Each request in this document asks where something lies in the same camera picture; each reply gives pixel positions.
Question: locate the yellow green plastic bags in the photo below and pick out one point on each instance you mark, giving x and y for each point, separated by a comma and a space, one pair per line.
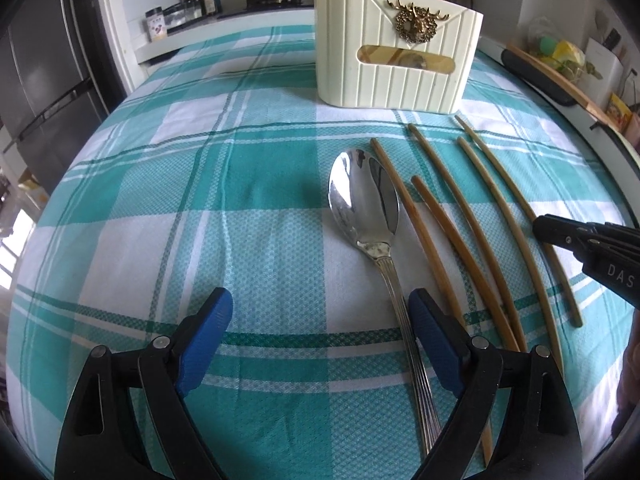
565, 52

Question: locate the cream utensil holder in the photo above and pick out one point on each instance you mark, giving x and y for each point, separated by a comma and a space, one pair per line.
350, 35

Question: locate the person's right forearm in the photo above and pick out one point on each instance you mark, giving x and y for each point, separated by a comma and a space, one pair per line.
629, 385

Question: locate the wooden cutting board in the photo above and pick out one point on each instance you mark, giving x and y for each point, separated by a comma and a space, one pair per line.
590, 102

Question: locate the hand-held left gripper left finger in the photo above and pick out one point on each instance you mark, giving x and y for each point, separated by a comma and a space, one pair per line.
202, 345

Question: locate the pink cup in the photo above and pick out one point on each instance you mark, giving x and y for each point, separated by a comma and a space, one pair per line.
634, 121

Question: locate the black oblong pad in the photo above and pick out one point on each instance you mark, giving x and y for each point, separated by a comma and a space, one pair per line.
540, 77

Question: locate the silver metal spoon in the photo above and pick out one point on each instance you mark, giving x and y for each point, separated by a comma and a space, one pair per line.
362, 200

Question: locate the door frame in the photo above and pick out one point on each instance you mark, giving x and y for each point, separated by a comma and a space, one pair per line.
120, 35

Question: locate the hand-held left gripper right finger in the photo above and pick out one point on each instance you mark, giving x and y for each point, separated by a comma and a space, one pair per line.
437, 345

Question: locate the teal checked tablecloth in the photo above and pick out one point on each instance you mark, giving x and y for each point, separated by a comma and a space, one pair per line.
200, 185

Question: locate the grey refrigerator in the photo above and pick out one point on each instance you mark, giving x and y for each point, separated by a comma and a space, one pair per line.
45, 60

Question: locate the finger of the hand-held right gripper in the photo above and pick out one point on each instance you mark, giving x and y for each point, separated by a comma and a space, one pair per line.
560, 232

